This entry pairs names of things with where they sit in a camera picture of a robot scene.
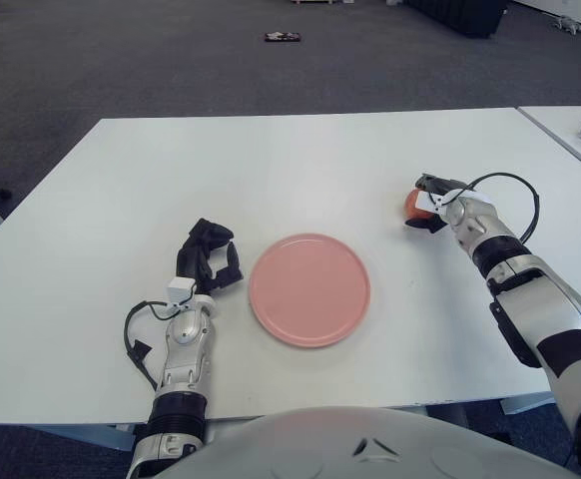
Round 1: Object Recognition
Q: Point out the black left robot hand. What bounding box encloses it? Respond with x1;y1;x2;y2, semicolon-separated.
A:
175;217;246;296

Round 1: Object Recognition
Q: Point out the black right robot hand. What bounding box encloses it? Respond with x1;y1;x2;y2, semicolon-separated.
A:
403;173;471;235

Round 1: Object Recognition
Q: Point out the red apple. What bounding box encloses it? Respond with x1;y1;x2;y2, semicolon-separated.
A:
402;189;436;221

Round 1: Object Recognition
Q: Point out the pink round plate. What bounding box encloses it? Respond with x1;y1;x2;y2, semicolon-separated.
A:
248;232;371;349

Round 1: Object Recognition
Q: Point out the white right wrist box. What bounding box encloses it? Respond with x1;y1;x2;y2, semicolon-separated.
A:
416;191;445;215

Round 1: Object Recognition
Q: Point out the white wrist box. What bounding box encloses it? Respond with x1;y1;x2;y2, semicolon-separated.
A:
166;277;197;306
416;191;445;215

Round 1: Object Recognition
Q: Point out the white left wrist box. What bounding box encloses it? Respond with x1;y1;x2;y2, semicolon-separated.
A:
166;277;197;306

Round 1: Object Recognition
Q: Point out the black cabinet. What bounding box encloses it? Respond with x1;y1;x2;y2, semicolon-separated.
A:
404;0;509;39

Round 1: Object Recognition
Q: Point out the grey toy figure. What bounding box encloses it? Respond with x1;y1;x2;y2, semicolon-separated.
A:
552;14;581;36

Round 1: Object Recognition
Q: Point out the grey robot torso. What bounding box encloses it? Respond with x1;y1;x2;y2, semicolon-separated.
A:
158;406;581;479

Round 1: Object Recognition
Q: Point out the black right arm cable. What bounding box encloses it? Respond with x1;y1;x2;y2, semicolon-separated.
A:
439;172;541;245

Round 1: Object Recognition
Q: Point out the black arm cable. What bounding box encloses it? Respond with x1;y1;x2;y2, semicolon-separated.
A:
439;172;541;245
124;300;192;393

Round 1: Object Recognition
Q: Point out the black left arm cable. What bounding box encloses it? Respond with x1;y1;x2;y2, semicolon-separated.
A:
124;300;192;393

